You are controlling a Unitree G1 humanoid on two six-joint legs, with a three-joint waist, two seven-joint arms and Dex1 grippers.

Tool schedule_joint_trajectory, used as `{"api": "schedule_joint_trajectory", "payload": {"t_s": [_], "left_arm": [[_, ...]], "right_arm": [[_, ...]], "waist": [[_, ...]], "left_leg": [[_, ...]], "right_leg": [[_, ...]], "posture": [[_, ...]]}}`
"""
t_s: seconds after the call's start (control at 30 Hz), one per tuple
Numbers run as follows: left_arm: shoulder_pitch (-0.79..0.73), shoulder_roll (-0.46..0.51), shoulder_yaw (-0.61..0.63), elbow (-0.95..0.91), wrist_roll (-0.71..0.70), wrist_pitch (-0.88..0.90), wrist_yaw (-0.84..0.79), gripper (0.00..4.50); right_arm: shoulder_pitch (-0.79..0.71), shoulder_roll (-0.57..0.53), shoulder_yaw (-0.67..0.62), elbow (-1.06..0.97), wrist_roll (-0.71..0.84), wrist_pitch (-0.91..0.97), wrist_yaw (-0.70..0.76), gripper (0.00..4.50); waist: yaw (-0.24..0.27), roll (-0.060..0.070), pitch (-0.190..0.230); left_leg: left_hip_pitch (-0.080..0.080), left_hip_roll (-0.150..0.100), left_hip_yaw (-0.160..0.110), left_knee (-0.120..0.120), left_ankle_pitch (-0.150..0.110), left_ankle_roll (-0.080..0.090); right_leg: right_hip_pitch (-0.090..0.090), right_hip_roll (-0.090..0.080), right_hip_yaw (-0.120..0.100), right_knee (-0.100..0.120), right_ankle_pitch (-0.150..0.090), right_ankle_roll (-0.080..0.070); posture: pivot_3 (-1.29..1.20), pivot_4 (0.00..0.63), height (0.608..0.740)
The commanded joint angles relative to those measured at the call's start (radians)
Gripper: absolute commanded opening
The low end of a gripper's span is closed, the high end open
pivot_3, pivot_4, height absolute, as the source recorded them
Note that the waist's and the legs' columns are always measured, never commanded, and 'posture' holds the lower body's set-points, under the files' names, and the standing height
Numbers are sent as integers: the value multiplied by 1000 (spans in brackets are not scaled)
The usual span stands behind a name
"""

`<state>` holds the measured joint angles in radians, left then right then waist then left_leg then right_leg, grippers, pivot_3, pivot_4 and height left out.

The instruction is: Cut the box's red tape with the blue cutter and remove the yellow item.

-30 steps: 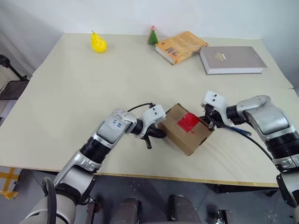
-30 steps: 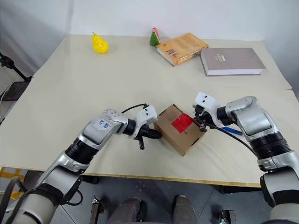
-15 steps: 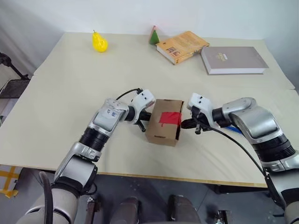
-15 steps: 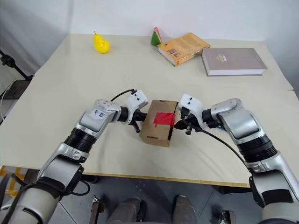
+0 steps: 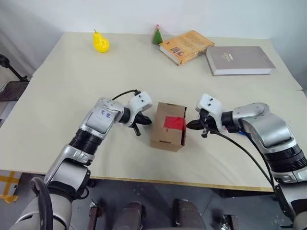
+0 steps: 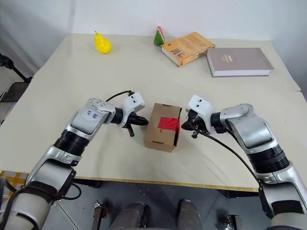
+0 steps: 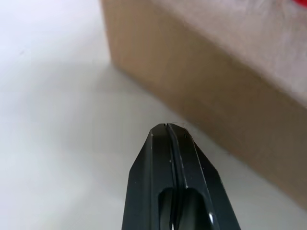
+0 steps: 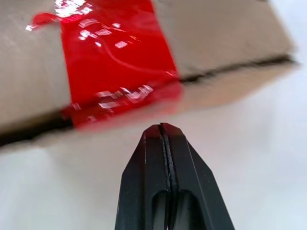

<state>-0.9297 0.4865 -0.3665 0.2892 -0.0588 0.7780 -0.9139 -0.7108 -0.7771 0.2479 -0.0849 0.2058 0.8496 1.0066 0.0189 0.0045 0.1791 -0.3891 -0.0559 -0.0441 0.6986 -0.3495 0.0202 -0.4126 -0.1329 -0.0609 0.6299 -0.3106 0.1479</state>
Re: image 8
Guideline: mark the brown cardboard box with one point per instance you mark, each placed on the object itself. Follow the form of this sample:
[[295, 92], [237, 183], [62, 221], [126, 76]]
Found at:
[[216, 48]]

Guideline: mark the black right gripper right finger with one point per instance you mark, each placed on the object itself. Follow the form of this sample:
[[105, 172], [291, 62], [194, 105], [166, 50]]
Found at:
[[192, 187]]

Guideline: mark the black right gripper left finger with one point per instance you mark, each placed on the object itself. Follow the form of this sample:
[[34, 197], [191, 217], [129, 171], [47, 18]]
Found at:
[[141, 182]]

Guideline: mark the red sealing tape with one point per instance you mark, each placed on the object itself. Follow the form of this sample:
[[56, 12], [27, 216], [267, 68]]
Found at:
[[115, 60]]

